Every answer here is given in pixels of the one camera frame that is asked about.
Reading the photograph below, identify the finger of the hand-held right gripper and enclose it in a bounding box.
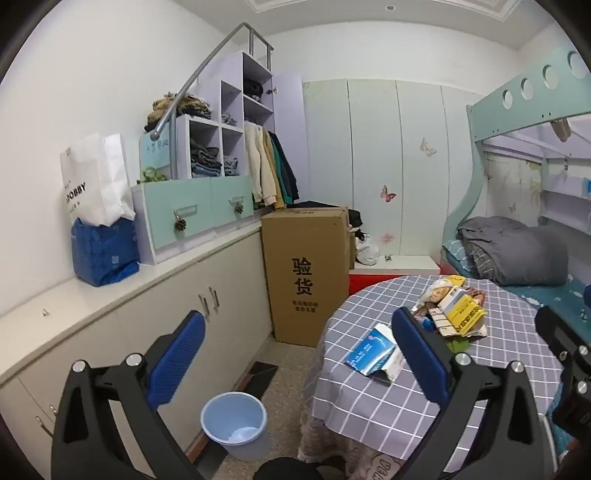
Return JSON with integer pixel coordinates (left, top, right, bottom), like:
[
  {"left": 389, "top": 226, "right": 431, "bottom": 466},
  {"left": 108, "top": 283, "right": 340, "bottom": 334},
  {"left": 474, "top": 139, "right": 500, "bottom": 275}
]
[
  {"left": 551, "top": 348, "right": 591, "bottom": 432},
  {"left": 534, "top": 305, "right": 591, "bottom": 370}
]

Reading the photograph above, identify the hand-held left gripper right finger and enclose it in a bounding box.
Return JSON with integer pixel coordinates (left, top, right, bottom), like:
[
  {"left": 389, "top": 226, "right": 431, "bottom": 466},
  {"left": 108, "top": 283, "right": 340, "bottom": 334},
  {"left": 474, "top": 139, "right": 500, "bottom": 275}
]
[{"left": 390, "top": 307, "right": 556, "bottom": 480}]

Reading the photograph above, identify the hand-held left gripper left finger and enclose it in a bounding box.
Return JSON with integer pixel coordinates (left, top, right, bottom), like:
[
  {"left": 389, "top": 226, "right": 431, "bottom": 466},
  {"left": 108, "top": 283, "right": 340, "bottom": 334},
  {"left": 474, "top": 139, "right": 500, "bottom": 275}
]
[{"left": 50, "top": 310, "right": 207, "bottom": 480}]

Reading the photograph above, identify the blue snack wrapper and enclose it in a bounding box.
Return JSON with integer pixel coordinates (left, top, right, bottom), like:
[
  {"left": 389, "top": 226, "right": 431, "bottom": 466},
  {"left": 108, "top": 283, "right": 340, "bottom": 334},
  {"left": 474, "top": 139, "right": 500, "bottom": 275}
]
[{"left": 345, "top": 322, "right": 408, "bottom": 384}]

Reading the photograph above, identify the yellow snack bag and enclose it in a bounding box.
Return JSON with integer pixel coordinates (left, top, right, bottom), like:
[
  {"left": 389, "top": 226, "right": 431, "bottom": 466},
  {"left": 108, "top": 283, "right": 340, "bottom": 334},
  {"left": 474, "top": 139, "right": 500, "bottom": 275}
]
[{"left": 435, "top": 285, "right": 489, "bottom": 337}]

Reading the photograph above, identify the light blue plastic bin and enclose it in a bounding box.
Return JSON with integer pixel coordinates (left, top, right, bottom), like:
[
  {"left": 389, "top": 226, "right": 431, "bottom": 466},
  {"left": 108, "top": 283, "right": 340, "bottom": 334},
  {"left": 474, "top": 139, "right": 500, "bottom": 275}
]
[{"left": 200, "top": 391, "right": 270, "bottom": 462}]

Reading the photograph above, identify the white low cabinet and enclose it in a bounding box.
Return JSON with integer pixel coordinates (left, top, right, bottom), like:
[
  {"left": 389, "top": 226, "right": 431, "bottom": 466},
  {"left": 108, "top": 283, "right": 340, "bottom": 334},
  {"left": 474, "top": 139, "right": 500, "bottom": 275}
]
[{"left": 0, "top": 216, "right": 278, "bottom": 462}]

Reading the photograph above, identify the white snack bag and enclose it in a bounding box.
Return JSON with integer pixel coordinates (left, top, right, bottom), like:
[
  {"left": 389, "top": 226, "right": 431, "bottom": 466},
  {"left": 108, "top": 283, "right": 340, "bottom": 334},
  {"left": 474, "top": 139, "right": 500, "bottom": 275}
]
[{"left": 417, "top": 275, "right": 464, "bottom": 315}]

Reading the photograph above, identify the round table grey checked tablecloth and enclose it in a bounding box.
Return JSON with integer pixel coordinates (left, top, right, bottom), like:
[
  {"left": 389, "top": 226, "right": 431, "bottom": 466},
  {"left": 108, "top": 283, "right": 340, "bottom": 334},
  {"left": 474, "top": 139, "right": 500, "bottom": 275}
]
[{"left": 298, "top": 274, "right": 568, "bottom": 480}]

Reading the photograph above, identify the red white step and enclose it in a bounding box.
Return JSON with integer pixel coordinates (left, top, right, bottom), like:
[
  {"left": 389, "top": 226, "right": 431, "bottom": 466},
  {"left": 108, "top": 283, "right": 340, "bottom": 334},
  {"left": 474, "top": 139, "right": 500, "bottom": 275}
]
[{"left": 348, "top": 255, "right": 445, "bottom": 297}]

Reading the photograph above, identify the grey quilt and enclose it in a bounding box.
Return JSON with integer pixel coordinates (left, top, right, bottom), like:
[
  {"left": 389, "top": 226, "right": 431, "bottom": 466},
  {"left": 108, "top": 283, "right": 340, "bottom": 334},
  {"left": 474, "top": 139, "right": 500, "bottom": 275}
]
[{"left": 456, "top": 216, "right": 570, "bottom": 287}]

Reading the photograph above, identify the white plastic bag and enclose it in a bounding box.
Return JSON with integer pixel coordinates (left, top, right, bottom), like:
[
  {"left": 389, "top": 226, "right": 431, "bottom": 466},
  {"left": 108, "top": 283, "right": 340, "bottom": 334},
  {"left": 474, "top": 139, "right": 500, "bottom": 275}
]
[{"left": 355, "top": 232, "right": 380, "bottom": 267}]

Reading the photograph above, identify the blue plastic package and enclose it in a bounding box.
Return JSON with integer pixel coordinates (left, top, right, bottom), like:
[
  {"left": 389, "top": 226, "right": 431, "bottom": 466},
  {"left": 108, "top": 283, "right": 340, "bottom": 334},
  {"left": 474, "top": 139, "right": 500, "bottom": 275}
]
[{"left": 71, "top": 217, "right": 141, "bottom": 288}]

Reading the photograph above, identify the tall cardboard box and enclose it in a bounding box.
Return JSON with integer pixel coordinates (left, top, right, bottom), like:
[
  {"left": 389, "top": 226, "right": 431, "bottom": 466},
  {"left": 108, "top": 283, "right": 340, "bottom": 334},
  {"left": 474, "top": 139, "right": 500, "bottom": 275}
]
[{"left": 260, "top": 207, "right": 351, "bottom": 348}]

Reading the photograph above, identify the teal drawer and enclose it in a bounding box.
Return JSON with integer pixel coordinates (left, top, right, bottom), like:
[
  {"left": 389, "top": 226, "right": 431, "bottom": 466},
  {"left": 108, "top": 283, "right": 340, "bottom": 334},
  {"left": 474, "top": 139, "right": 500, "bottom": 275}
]
[
  {"left": 140, "top": 181, "right": 218, "bottom": 252},
  {"left": 210, "top": 174, "right": 256, "bottom": 228}
]

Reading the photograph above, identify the black clothes heap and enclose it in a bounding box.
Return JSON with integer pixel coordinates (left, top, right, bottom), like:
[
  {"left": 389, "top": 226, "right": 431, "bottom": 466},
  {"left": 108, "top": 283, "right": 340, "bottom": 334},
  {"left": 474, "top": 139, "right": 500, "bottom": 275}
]
[{"left": 345, "top": 208, "right": 369, "bottom": 241}]

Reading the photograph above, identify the white paper bag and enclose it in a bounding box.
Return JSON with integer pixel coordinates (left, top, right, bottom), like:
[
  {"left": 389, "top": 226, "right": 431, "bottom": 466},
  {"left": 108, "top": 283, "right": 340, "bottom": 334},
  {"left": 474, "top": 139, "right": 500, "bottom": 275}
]
[{"left": 60, "top": 133, "right": 137, "bottom": 228}]

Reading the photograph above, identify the folded jeans stack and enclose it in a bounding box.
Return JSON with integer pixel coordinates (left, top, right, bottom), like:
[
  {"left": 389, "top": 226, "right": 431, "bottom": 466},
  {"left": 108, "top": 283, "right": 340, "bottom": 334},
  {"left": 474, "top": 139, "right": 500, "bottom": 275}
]
[{"left": 189, "top": 138, "right": 223, "bottom": 178}]

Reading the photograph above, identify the teal sign board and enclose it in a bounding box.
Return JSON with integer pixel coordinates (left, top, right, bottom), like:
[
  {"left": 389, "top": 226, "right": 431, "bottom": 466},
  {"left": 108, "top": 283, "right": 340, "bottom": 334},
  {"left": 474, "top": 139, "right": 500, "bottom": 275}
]
[{"left": 140, "top": 130, "right": 175, "bottom": 170}]

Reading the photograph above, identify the white wardrobe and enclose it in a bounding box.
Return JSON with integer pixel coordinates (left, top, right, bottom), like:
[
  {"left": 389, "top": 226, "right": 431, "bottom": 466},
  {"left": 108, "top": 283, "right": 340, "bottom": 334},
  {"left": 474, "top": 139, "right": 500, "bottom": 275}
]
[{"left": 302, "top": 78, "right": 477, "bottom": 269}]

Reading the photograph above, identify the cream coat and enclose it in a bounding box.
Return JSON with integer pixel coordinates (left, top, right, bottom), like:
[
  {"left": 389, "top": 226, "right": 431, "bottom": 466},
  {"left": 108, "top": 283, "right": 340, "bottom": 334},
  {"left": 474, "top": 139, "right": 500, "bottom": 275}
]
[{"left": 243, "top": 122, "right": 279, "bottom": 207}]

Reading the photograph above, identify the green garment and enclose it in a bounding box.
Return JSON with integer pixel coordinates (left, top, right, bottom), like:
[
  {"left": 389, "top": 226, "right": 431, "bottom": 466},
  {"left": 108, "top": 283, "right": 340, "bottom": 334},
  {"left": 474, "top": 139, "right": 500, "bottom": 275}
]
[{"left": 270, "top": 134, "right": 291, "bottom": 206}]

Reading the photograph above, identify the black jacket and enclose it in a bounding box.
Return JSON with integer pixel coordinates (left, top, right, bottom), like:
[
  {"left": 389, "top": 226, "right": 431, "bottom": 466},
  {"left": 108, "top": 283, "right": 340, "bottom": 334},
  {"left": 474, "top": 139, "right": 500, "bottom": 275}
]
[{"left": 277, "top": 131, "right": 301, "bottom": 204}]

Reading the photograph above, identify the teal bunk bed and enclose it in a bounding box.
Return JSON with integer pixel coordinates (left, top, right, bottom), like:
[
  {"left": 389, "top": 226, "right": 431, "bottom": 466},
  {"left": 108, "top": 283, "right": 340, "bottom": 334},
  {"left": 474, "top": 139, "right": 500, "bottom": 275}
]
[{"left": 440, "top": 46, "right": 591, "bottom": 333}]

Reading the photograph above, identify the pile of clothes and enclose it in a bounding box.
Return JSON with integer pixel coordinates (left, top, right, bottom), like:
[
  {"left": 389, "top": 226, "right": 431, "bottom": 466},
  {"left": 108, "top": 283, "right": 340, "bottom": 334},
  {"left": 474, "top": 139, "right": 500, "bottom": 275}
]
[{"left": 144, "top": 92, "right": 213, "bottom": 133}]

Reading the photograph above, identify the purple stair shelf unit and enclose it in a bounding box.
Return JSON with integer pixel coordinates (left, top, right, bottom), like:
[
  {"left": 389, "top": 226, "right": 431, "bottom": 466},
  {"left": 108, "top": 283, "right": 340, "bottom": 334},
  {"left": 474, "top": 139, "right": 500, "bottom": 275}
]
[{"left": 130, "top": 52, "right": 305, "bottom": 266}]

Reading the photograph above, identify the grey metal handrail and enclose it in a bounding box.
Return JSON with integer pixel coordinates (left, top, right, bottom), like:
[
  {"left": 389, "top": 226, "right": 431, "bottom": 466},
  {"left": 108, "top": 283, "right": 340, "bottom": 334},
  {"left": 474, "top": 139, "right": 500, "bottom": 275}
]
[{"left": 149, "top": 23, "right": 275, "bottom": 182}]

